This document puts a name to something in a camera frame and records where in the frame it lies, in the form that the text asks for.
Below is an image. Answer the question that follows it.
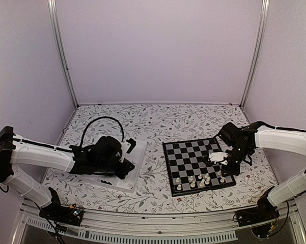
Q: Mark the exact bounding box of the front aluminium rail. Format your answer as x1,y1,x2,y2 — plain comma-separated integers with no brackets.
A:
11,190,306,243

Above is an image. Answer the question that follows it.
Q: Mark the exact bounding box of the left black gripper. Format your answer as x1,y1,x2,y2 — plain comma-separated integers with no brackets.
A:
95,158,134,179

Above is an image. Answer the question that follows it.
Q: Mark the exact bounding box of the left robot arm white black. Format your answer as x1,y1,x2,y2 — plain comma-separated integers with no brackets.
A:
0,126,136,221

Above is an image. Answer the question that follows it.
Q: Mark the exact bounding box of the white bishop piece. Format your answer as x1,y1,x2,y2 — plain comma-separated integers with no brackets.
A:
199,179,205,188

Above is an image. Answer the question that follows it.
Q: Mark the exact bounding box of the aluminium frame post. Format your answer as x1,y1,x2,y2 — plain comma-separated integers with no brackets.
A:
47,0,79,108
240,0,270,109

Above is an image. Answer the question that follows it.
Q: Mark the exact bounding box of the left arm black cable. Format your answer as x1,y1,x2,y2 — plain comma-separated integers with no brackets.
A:
80,116,125,148

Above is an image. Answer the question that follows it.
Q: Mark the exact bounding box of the white chess piece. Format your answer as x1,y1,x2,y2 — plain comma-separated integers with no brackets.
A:
190,181,196,188
205,177,211,185

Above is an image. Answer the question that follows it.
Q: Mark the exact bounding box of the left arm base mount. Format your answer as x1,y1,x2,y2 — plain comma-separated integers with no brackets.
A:
39,203,84,226

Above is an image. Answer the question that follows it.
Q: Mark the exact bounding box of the clear plastic piece tray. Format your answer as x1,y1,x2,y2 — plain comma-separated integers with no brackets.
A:
87,140,147,193

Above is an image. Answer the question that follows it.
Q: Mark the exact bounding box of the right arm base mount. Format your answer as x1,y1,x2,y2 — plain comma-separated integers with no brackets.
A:
233,203,280,239

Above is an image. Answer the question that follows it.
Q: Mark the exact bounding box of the floral patterned table mat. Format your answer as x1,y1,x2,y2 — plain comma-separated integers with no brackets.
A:
43,104,276,214

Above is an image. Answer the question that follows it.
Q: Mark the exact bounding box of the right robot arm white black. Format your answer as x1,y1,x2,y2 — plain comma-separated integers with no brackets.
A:
208,121,306,222

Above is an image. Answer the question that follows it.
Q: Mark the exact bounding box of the right aluminium frame post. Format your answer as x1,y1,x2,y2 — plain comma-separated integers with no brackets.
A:
240,0,270,109

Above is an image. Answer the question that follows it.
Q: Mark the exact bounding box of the left aluminium frame post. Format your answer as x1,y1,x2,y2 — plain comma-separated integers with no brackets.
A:
47,0,79,108

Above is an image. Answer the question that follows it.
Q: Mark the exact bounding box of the black grey chessboard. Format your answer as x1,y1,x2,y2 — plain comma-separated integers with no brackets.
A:
162,138,236,197

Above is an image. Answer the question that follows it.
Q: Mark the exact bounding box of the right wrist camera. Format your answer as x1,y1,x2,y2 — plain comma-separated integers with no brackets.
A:
208,152,229,165

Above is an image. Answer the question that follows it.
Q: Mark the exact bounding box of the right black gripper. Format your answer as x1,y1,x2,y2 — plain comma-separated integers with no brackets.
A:
221,145,252,177

